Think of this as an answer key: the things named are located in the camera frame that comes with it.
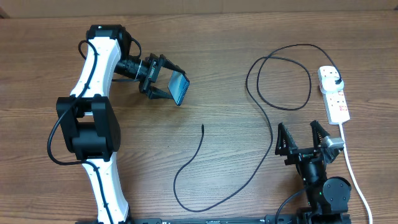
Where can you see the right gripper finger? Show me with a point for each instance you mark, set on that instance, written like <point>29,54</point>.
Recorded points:
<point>285,144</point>
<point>318,133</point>

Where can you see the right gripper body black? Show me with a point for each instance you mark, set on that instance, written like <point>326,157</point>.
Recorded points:
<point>299,155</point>

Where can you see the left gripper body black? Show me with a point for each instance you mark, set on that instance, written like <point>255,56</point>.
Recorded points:
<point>150,73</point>

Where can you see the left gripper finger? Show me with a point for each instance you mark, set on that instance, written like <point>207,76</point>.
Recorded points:
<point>155,93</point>
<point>166,63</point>

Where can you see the smartphone with blue screen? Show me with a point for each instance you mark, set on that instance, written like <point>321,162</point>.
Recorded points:
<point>178,86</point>

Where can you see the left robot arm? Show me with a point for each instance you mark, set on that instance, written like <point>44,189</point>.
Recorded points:
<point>89,125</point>

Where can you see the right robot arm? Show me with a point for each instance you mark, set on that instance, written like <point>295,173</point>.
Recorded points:
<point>327,197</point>

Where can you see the white charger plug adapter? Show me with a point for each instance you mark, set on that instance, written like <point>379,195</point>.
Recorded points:
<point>330,85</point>

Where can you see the white power strip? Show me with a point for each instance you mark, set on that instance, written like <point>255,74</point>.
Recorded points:
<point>335,103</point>

